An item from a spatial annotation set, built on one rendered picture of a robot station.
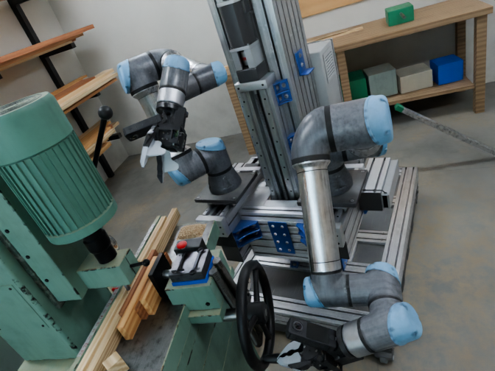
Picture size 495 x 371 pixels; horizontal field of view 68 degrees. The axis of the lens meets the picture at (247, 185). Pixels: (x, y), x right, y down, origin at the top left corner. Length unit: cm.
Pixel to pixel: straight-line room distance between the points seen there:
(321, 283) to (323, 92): 100
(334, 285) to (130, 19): 390
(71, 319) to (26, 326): 11
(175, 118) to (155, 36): 335
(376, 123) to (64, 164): 68
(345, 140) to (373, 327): 41
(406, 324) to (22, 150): 83
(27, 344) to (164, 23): 351
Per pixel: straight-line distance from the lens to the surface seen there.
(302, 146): 89
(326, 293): 90
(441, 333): 197
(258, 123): 147
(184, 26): 420
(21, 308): 118
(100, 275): 106
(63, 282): 109
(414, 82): 370
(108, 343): 104
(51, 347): 129
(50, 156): 86
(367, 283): 90
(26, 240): 103
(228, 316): 107
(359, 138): 88
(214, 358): 122
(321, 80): 167
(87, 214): 90
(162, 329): 103
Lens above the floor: 160
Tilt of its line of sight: 29 degrees down
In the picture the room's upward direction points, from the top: 19 degrees counter-clockwise
